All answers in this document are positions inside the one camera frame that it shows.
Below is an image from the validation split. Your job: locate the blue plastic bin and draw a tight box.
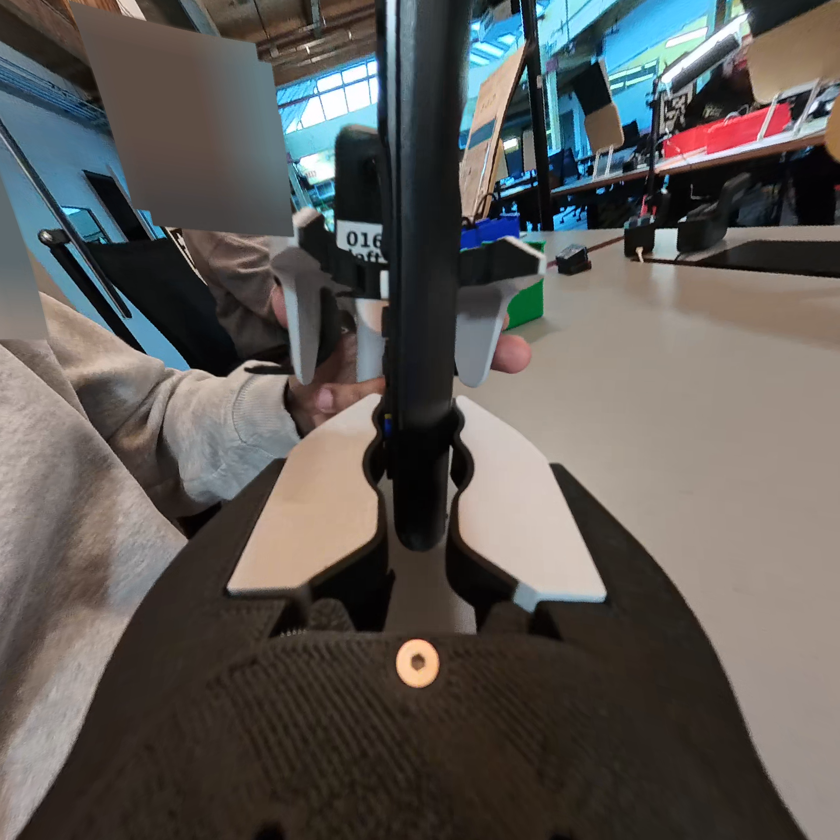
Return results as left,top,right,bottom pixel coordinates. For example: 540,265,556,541
459,217,522,250

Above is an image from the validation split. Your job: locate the person's left forearm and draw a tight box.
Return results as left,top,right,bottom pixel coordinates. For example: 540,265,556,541
98,357,304,519

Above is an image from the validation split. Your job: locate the black desk mat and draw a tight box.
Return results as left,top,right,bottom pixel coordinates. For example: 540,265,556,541
696,239,840,270

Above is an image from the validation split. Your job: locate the red plastic bin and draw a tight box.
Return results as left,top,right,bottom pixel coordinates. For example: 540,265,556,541
663,125,710,158
705,101,791,155

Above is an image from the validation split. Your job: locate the black steel column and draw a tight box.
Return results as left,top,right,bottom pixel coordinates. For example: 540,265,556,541
518,0,555,231

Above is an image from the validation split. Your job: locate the grey desk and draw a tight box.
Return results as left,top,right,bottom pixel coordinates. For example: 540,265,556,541
453,223,840,840

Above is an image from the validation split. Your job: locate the black cylindrical handheld device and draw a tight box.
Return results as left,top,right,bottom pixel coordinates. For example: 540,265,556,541
375,0,470,552

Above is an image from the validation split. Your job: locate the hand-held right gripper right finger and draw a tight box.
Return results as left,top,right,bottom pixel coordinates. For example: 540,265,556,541
448,394,608,613

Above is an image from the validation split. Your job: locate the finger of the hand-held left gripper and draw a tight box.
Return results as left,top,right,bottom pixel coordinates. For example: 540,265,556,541
271,209,388,387
453,235,547,388

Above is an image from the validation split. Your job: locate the cardboard board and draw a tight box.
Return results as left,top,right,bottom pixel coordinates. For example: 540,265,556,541
459,42,529,217

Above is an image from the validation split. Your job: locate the black charger dock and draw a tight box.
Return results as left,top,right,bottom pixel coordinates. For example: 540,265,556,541
676,174,752,253

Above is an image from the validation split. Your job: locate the wooden background table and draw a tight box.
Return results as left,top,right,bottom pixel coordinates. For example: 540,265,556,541
551,128,828,198

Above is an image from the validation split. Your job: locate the person's left hand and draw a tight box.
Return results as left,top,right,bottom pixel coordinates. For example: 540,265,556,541
271,285,532,437

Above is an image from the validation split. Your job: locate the green plastic bin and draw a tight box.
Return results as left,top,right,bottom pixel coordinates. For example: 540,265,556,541
502,239,547,330

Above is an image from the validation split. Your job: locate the black charger block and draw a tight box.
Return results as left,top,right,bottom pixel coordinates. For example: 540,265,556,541
623,213,659,258

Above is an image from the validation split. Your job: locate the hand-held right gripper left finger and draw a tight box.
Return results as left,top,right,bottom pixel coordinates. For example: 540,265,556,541
226,392,389,598

